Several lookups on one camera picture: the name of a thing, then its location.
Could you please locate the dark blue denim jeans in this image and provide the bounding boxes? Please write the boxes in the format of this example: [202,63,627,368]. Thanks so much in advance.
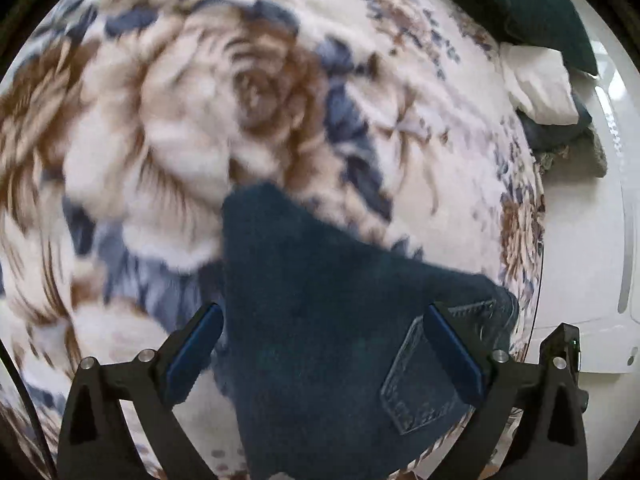
[223,184,520,479]

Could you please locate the grey folded cloth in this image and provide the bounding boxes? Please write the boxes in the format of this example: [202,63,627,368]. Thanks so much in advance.
[535,126,608,179]

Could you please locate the dark blue folded garment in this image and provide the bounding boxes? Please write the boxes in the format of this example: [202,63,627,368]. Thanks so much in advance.
[518,92,592,152]

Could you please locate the white pillow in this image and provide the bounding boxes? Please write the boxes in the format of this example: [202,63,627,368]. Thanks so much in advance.
[499,42,579,126]

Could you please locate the floral fleece blanket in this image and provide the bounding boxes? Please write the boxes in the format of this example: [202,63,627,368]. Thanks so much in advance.
[0,0,548,480]

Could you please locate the dark green cushion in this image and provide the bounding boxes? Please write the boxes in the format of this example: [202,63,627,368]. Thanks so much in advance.
[474,0,598,76]

